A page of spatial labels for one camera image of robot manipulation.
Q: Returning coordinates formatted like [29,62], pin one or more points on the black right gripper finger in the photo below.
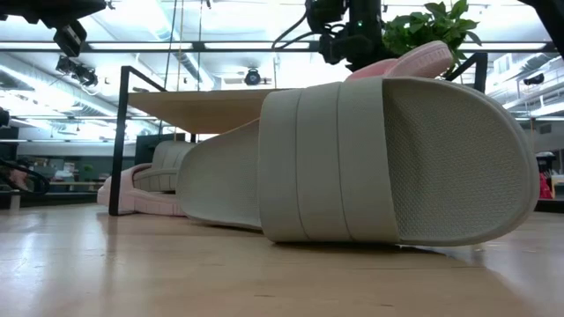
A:
[374,59]

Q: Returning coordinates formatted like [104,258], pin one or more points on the pale pink rubber slide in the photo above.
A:
[132,198]
[423,61]

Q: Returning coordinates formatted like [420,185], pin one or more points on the grey-green rubber slide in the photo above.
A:
[163,167]
[352,167]

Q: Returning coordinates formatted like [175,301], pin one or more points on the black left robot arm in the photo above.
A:
[44,9]

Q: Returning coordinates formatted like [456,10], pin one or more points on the green potted plant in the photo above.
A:
[432,26]

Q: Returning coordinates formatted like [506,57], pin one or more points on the round black ceiling lamp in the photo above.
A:
[252,77]

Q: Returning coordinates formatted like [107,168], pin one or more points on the red storage bin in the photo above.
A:
[545,187]

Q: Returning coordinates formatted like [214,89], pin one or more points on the black round fixture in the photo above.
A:
[3,117]

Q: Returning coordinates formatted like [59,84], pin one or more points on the wooden shelf with black frame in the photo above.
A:
[198,110]

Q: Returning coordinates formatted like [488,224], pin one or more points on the black overhead rail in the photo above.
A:
[176,48]

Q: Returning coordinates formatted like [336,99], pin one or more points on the black table border rail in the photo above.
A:
[53,200]

